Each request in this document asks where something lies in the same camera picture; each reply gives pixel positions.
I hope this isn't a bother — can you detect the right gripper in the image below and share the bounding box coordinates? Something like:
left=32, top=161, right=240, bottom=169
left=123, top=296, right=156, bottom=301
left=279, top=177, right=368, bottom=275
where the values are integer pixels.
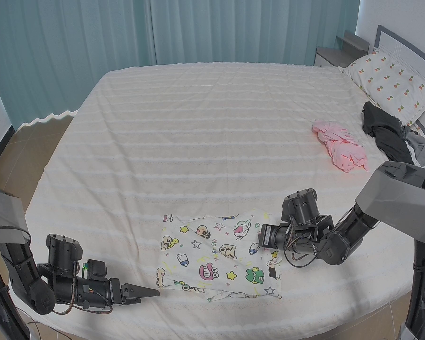
left=258, top=223, right=292, bottom=251

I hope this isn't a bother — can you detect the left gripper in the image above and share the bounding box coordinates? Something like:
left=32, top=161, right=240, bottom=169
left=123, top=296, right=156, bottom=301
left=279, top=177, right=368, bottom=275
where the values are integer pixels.
left=76, top=276, right=161, bottom=308

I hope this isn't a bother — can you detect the white printed pyjama top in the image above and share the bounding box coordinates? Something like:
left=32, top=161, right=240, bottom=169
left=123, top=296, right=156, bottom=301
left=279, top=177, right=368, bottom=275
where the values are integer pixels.
left=152, top=208, right=283, bottom=303

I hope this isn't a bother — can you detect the bed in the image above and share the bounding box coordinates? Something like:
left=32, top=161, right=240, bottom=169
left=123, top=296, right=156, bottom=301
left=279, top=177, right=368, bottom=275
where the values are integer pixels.
left=23, top=25, right=425, bottom=340

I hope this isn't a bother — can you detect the pile of clothes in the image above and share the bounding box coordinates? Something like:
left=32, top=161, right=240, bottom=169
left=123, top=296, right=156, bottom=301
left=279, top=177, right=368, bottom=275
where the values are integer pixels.
left=362, top=101, right=425, bottom=171

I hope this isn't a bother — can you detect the pink garment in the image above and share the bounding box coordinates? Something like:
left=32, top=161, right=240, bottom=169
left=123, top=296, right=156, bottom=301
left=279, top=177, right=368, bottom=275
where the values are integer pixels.
left=312, top=119, right=370, bottom=172

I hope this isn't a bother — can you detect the grey bedside table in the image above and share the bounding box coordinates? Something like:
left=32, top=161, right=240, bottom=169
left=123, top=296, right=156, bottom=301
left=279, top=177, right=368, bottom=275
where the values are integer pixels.
left=315, top=30, right=370, bottom=68

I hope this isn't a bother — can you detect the white printed pillow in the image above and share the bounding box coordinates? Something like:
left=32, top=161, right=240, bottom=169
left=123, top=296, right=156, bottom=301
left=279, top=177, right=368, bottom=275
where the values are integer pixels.
left=342, top=50, right=425, bottom=127

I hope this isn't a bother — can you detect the blue-green curtain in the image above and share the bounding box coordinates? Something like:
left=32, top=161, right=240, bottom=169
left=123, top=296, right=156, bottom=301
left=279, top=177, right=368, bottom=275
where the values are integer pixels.
left=0, top=0, right=362, bottom=130

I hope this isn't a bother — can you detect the black cable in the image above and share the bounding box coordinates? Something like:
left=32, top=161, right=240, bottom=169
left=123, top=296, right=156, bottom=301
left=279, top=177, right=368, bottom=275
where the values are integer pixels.
left=53, top=301, right=114, bottom=315
left=283, top=249, right=322, bottom=269
left=0, top=226, right=32, bottom=248

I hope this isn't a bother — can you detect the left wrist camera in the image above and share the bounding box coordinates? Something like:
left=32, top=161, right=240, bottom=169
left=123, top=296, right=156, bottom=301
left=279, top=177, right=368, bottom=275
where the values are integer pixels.
left=81, top=259, right=109, bottom=282

